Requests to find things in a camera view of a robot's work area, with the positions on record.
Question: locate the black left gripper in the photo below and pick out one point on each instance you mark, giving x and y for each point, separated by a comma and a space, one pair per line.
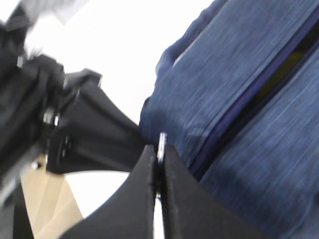
29, 87

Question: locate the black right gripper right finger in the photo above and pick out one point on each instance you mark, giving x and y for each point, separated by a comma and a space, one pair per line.
189, 212

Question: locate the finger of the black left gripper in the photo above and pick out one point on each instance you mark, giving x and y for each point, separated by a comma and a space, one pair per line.
83, 160

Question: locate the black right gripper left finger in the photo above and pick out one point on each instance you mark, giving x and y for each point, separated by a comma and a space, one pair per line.
129, 212

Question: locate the dark navy lunch bag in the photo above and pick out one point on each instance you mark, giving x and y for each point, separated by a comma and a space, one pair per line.
238, 97

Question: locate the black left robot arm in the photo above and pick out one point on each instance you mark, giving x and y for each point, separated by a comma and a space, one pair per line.
54, 138

